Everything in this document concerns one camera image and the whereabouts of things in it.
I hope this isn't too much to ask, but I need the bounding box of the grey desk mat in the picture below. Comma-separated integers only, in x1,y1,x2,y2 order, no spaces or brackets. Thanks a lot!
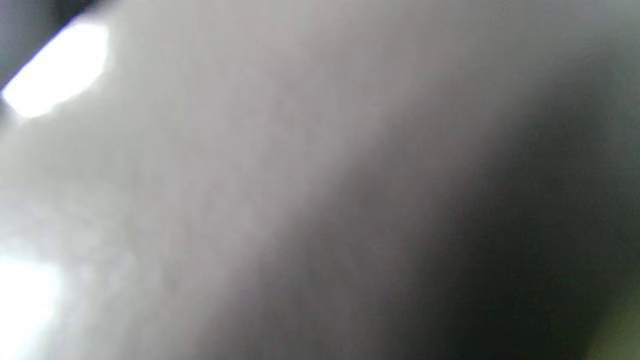
0,0,640,360

